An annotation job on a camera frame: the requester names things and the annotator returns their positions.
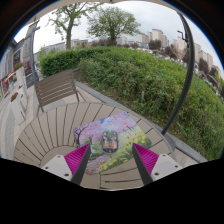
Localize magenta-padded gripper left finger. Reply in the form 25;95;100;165
42;143;92;186

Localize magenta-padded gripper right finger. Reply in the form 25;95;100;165
131;143;184;186

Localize floral print mouse pad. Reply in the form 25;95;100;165
73;111;153;175

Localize brown slatted chair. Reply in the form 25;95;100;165
33;68;86;114

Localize low white flower planter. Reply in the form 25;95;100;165
9;91;28;126

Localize dark curved parasol pole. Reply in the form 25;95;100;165
160;11;196;136

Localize tall white flower planter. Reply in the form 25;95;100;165
13;61;29;101

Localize tall grey sign pillar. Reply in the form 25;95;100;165
23;20;42;88

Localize grey storefront building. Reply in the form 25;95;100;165
0;38;34;101

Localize distant apartment towers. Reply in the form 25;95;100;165
138;28;221;73

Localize thin-trunk sparse tree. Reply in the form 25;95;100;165
48;2;101;51

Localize round-crowned green tree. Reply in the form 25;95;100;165
86;5;141;46

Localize beige parasol canopy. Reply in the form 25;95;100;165
24;0;181;24

